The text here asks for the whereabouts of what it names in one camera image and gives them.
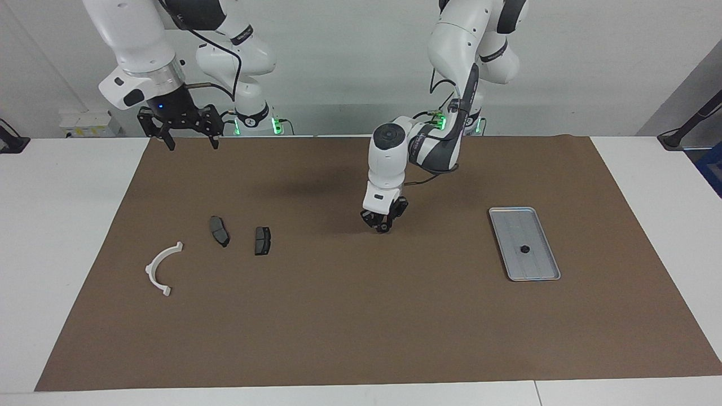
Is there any blue crate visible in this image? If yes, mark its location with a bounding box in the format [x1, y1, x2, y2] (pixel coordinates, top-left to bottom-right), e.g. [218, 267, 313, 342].
[695, 141, 722, 199]

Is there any long dark brake pad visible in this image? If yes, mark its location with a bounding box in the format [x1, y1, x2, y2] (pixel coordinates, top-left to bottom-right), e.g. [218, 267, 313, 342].
[209, 215, 231, 248]

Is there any black angled stand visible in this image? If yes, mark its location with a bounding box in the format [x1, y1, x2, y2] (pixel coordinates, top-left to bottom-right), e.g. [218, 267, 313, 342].
[657, 89, 722, 152]

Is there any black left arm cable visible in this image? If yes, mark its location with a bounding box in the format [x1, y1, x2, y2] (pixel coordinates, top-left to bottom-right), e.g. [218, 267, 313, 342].
[402, 62, 480, 188]

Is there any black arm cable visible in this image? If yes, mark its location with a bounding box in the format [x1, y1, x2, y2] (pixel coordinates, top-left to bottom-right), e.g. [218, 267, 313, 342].
[402, 62, 480, 188]
[158, 0, 243, 102]

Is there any white semicircular plastic bracket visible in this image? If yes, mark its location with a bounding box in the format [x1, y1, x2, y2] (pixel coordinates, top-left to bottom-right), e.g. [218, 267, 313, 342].
[145, 241, 184, 298]

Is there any black clamp mount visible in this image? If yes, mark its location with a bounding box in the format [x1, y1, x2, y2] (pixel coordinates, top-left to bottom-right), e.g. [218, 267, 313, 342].
[0, 117, 30, 155]

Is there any brown table mat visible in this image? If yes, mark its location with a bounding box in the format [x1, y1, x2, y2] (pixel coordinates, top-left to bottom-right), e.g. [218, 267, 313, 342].
[34, 134, 722, 392]

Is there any silver metal tray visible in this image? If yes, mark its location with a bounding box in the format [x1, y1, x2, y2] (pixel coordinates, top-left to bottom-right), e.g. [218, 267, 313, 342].
[488, 206, 562, 282]

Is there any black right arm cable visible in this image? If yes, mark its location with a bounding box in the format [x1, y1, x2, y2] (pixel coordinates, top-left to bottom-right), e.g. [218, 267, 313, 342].
[158, 0, 243, 102]

